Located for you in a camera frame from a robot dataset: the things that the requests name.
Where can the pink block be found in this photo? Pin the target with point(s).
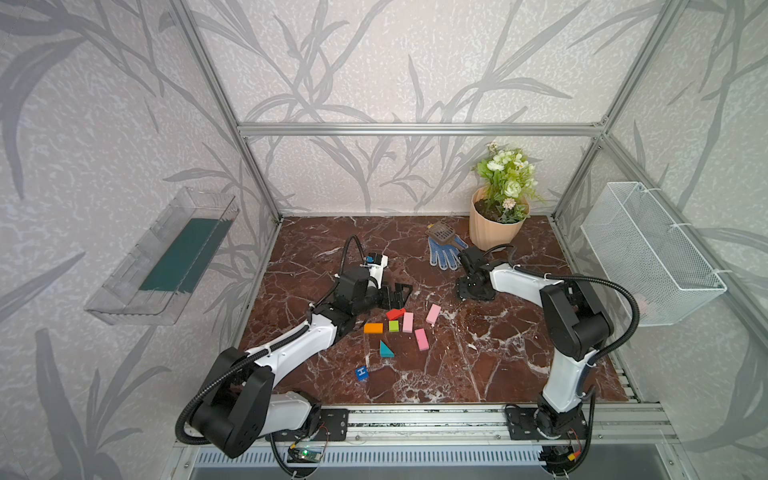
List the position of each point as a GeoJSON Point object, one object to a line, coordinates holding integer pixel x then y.
{"type": "Point", "coordinates": [421, 339]}
{"type": "Point", "coordinates": [433, 314]}
{"type": "Point", "coordinates": [408, 322]}

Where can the white wire mesh basket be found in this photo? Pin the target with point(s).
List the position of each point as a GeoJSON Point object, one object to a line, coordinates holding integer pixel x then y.
{"type": "Point", "coordinates": [641, 247]}

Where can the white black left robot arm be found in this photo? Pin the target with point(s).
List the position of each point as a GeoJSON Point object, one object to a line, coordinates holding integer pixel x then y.
{"type": "Point", "coordinates": [237, 405]}

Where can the blue letter cube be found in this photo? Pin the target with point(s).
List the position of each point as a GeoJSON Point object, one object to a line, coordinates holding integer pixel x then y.
{"type": "Point", "coordinates": [362, 373]}

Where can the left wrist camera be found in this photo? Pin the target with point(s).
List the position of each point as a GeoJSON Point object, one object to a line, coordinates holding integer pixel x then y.
{"type": "Point", "coordinates": [376, 264]}

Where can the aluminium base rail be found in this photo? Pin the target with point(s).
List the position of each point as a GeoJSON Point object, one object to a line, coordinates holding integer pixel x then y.
{"type": "Point", "coordinates": [484, 424]}

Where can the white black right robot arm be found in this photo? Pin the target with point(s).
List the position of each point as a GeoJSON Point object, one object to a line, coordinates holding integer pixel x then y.
{"type": "Point", "coordinates": [576, 321]}

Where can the teal triangle wood block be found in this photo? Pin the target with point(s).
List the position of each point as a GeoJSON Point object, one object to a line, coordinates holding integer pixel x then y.
{"type": "Point", "coordinates": [385, 351]}

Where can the red wood block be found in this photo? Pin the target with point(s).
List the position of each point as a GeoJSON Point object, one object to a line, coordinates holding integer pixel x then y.
{"type": "Point", "coordinates": [395, 314]}

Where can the green white artificial flowers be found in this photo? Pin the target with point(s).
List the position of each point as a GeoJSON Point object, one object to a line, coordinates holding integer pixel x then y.
{"type": "Point", "coordinates": [510, 184]}

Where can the green circuit board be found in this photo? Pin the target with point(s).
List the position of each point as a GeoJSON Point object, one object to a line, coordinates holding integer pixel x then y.
{"type": "Point", "coordinates": [303, 455]}

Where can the brown plastic slotted scoop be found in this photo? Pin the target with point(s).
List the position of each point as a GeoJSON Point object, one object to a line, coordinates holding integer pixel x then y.
{"type": "Point", "coordinates": [443, 234]}

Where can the pink block beside green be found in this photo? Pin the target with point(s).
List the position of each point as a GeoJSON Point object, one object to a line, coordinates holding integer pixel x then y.
{"type": "Point", "coordinates": [408, 322]}

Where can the peach ribbed flower pot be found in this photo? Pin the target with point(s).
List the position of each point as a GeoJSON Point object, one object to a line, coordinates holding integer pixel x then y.
{"type": "Point", "coordinates": [485, 233]}

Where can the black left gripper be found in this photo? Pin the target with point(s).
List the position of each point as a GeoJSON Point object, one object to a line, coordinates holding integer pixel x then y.
{"type": "Point", "coordinates": [387, 294]}

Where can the aluminium cage frame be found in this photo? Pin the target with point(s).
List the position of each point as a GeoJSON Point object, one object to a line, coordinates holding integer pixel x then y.
{"type": "Point", "coordinates": [699, 127]}

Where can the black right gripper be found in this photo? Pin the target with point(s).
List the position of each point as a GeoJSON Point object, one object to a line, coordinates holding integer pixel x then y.
{"type": "Point", "coordinates": [474, 285]}

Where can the orange wood block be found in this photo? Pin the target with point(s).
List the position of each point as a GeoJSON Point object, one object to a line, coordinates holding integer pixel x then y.
{"type": "Point", "coordinates": [373, 328]}

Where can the blue dotted work glove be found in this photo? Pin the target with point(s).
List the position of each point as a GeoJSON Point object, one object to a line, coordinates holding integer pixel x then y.
{"type": "Point", "coordinates": [445, 256]}

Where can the clear plastic wall tray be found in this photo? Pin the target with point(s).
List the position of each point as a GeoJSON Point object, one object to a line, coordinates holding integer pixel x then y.
{"type": "Point", "coordinates": [153, 284]}

